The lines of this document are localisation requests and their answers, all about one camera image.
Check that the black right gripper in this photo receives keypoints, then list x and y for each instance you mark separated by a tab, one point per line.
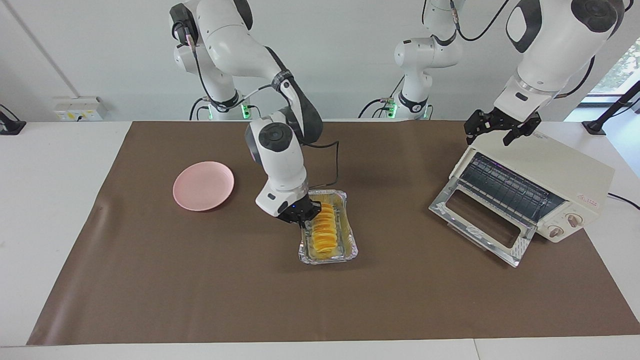
295	212

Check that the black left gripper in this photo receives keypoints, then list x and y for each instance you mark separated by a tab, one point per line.
487	120

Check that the yellow sliced bread loaf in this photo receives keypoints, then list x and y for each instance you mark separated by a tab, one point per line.
325	235

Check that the aluminium foil tray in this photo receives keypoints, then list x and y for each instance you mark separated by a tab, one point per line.
347	240

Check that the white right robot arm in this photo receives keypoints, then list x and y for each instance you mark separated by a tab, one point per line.
235	45

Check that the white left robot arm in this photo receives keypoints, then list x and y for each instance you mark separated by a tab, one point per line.
555	50

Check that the cream toaster oven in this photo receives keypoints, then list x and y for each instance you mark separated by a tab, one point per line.
565	170

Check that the cream oven knob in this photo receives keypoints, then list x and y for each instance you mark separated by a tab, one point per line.
555	231
574	220

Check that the brown table mat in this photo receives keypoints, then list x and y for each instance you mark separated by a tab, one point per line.
320	310

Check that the pink round plate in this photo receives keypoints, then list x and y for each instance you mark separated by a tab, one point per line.
202	185

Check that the window with green foliage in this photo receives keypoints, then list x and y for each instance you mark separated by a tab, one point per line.
625	65

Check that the black desk clamp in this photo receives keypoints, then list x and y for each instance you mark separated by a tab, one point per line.
10	126

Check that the glass oven door metal frame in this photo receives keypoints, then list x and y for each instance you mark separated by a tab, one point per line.
522	247

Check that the white wall socket box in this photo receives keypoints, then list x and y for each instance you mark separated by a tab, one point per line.
80	107

